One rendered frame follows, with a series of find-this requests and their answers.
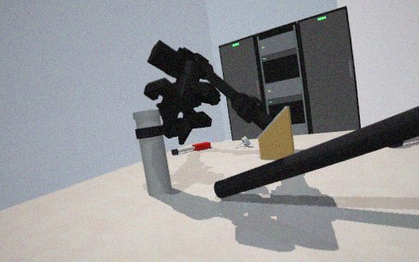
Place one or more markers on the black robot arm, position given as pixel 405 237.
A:
pixel 182 62

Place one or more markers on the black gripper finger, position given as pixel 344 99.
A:
pixel 191 122
pixel 169 111

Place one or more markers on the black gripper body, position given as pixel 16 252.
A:
pixel 173 91

